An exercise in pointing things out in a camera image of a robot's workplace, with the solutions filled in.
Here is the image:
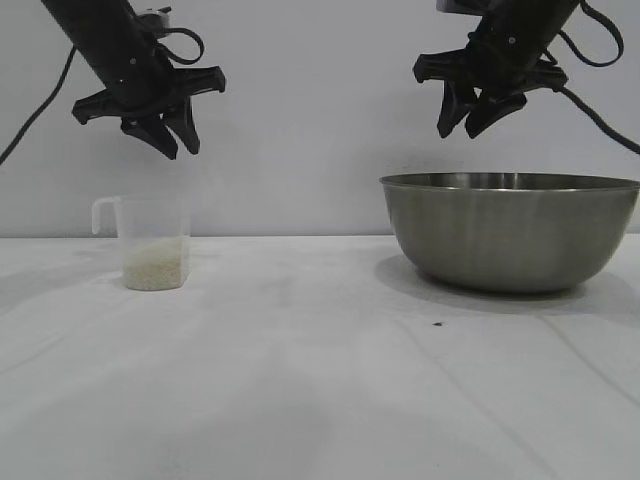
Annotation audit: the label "long black arm cable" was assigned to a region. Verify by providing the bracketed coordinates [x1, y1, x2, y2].
[0, 43, 77, 166]
[557, 85, 640, 155]

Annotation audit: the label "long black left arm cable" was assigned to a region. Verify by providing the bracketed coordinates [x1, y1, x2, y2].
[0, 43, 77, 166]

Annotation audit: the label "long black right arm cable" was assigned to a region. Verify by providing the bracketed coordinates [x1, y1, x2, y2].
[557, 85, 640, 155]

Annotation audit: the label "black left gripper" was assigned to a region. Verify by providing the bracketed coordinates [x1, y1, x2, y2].
[72, 47, 227, 161]

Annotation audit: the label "looped black left arm cable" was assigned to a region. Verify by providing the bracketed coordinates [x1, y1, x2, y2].
[134, 7, 206, 65]

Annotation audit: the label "looped black arm cable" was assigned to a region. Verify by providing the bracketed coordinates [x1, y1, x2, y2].
[547, 0, 625, 67]
[134, 7, 206, 65]

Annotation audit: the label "white tablecloth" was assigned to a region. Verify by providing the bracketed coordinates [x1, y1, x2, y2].
[0, 234, 640, 480]

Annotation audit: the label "stainless steel mixing bowl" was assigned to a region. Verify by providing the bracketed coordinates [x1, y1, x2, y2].
[378, 172, 640, 295]

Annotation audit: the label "white rice grains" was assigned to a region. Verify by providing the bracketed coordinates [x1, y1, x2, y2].
[123, 237, 192, 291]

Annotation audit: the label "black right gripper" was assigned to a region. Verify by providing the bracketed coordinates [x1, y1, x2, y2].
[413, 19, 570, 140]

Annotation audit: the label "clear plastic measuring cup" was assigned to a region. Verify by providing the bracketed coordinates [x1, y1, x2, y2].
[90, 195, 194, 291]

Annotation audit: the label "looped black right arm cable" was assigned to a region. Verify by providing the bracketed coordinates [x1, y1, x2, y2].
[547, 0, 625, 67]

